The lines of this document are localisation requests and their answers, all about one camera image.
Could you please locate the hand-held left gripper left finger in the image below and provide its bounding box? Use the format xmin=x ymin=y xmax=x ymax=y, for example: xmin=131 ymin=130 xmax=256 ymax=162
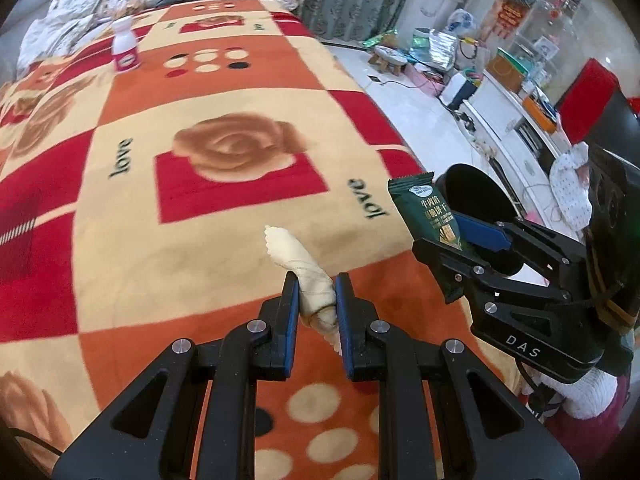
xmin=52 ymin=271 xmax=301 ymax=480

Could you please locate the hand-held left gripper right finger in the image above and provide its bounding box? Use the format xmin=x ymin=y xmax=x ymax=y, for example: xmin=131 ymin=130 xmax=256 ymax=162
xmin=334 ymin=272 xmax=583 ymax=480

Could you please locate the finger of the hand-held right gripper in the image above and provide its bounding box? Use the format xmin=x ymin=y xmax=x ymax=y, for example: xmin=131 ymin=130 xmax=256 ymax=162
xmin=412 ymin=237 xmax=502 ymax=307
xmin=452 ymin=212 xmax=586 ymax=282

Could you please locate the black trash bin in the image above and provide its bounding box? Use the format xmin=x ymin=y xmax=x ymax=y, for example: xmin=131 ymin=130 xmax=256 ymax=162
xmin=442 ymin=162 xmax=526 ymax=276

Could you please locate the cream twisted wrapper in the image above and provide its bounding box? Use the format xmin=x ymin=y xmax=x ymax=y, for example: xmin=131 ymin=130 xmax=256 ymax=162
xmin=263 ymin=225 xmax=346 ymax=358

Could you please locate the green snack packet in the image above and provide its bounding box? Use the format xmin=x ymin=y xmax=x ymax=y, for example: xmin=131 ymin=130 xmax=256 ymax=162
xmin=387 ymin=172 xmax=473 ymax=306

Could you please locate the white dotted cloth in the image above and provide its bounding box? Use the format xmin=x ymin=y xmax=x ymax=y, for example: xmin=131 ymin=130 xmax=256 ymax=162
xmin=550 ymin=142 xmax=593 ymax=231

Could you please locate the white tv cabinet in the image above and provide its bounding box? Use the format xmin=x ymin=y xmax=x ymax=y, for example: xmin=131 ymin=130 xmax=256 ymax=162
xmin=462 ymin=77 xmax=591 ymax=241

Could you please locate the orange box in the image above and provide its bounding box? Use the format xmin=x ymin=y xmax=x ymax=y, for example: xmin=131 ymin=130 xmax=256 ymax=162
xmin=522 ymin=95 xmax=558 ymax=133

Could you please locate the navy white bag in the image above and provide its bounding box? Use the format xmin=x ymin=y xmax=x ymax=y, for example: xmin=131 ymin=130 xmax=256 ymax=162
xmin=442 ymin=74 xmax=478 ymax=111

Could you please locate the red cloth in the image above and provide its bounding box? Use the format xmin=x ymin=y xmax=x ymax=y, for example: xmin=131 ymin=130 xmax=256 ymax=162
xmin=557 ymin=57 xmax=621 ymax=146

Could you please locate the black television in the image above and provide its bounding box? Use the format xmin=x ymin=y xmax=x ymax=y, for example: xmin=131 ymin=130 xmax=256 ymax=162
xmin=587 ymin=87 xmax=640 ymax=161

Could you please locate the printed rose blanket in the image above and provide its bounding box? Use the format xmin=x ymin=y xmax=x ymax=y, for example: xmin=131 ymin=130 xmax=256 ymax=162
xmin=0 ymin=0 xmax=526 ymax=480

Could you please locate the silver foil bag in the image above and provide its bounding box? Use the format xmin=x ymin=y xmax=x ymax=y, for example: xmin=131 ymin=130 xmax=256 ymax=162
xmin=427 ymin=30 xmax=458 ymax=71

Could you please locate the small wooden stool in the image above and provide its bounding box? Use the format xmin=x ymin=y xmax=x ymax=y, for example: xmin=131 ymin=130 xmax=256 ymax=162
xmin=370 ymin=45 xmax=407 ymax=77

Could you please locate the white plastic bag blue print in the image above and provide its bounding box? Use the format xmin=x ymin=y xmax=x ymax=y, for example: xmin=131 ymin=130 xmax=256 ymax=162
xmin=446 ymin=9 xmax=476 ymax=36

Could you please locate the red hanging decoration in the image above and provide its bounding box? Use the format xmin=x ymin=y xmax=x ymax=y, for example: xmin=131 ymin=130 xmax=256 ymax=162
xmin=492 ymin=0 xmax=526 ymax=38

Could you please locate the white pill bottle pink label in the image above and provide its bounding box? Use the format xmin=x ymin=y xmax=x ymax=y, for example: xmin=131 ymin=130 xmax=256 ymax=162
xmin=111 ymin=16 xmax=141 ymax=75

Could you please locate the white quilt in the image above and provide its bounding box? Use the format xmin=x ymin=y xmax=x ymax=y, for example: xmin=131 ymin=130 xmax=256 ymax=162
xmin=17 ymin=2 xmax=116 ymax=71

